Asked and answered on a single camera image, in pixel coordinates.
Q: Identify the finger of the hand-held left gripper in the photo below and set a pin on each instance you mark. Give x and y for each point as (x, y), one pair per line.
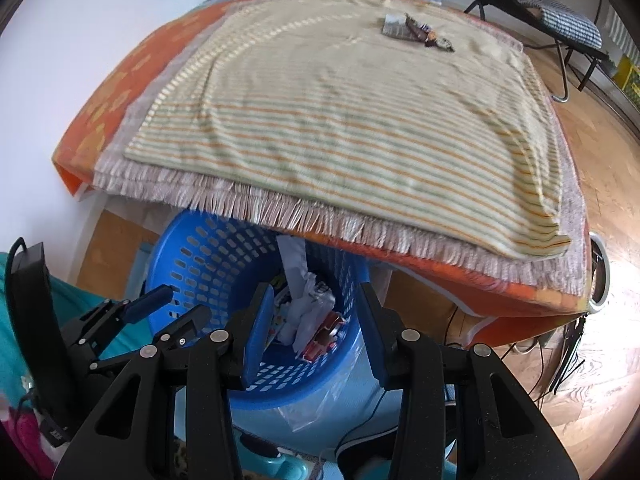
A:
(147, 301)
(192, 321)

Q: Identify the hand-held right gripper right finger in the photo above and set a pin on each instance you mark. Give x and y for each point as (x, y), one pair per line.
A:
(377, 340)

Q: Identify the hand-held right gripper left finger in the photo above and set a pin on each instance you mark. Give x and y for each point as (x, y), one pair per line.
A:
(260, 330)

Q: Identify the red carton box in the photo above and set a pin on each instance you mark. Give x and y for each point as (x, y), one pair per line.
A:
(322, 340)

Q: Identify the blue plastic basket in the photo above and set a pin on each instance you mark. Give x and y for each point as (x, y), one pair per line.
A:
(200, 260)

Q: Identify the person's teal clothing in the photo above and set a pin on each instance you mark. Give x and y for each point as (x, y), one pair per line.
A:
(10, 340)

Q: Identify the light blue plastic bucket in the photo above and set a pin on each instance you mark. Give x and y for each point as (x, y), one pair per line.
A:
(350, 405)

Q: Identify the clear plastic bag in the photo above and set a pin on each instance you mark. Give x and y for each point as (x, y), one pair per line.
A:
(305, 412)

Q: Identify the yellow striped towel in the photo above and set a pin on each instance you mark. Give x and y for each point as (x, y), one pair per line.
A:
(325, 135)

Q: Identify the orange floral bed sheet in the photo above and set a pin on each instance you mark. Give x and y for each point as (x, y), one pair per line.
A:
(115, 90)

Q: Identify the round silver appliance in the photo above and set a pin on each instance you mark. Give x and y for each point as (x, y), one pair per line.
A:
(597, 270)

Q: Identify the silver foil packet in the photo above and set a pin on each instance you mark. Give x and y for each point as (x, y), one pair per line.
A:
(392, 27)

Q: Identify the red blue snack wrapper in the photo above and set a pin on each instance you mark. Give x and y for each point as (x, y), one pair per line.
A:
(417, 27)

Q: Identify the yellow plastic crate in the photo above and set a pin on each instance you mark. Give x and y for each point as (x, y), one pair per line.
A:
(627, 75)

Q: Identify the checked chair cushion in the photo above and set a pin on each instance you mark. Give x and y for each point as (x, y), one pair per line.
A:
(565, 22)

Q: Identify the green striped hanging cloth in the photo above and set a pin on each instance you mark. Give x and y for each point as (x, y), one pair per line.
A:
(620, 27)

